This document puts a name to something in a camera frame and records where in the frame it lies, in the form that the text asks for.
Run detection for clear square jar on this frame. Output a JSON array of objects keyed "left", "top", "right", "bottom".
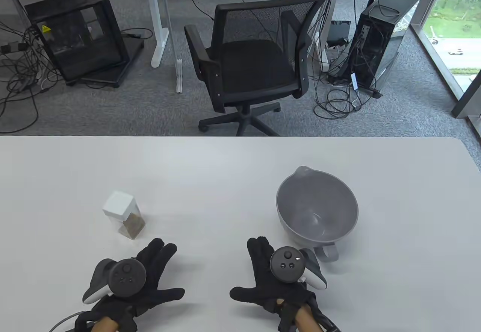
[{"left": 112, "top": 203, "right": 146, "bottom": 240}]

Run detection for grey white handheld controller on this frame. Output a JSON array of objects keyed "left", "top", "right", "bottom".
[
  {"left": 82, "top": 259, "right": 147, "bottom": 305},
  {"left": 270, "top": 247, "right": 327, "bottom": 290}
]

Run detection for black box device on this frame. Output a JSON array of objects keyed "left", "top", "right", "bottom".
[{"left": 326, "top": 20, "right": 352, "bottom": 47}]

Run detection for grey salad bowl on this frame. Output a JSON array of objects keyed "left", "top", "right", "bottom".
[{"left": 276, "top": 166, "right": 359, "bottom": 263}]

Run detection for black computer tower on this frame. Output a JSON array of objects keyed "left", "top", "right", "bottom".
[{"left": 327, "top": 0, "right": 422, "bottom": 97}]

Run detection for grey braided glove cable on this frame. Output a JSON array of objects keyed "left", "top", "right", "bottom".
[{"left": 49, "top": 311, "right": 87, "bottom": 332}]

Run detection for white desk leg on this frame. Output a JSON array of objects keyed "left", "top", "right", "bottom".
[
  {"left": 319, "top": 0, "right": 344, "bottom": 72},
  {"left": 145, "top": 0, "right": 170, "bottom": 68}
]

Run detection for person's left hand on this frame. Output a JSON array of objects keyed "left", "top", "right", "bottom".
[{"left": 75, "top": 238, "right": 185, "bottom": 332}]

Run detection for window frame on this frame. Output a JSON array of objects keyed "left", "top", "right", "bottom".
[{"left": 411, "top": 0, "right": 481, "bottom": 141}]

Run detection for person's left forearm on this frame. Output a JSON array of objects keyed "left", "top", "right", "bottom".
[{"left": 92, "top": 316, "right": 121, "bottom": 332}]

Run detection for black glass-sided cabinet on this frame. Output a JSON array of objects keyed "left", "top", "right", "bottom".
[{"left": 24, "top": 0, "right": 145, "bottom": 88}]

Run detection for black floor cable coil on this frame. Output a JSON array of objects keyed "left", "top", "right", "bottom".
[{"left": 314, "top": 73, "right": 363, "bottom": 119}]

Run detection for person's right forearm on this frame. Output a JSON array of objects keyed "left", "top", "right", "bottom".
[{"left": 294, "top": 304, "right": 319, "bottom": 332}]

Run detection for brown raisins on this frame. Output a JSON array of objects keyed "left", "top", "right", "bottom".
[{"left": 119, "top": 215, "right": 145, "bottom": 239}]

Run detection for person's right hand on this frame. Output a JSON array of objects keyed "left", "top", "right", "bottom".
[{"left": 230, "top": 237, "right": 321, "bottom": 312}]

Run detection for white square jar lid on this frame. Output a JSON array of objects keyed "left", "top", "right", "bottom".
[{"left": 102, "top": 191, "right": 135, "bottom": 220}]

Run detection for black mesh office chair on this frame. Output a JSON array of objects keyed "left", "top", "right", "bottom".
[{"left": 184, "top": 0, "right": 330, "bottom": 137}]

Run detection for grey power strip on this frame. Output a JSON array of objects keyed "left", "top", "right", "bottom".
[{"left": 0, "top": 42, "right": 29, "bottom": 54}]

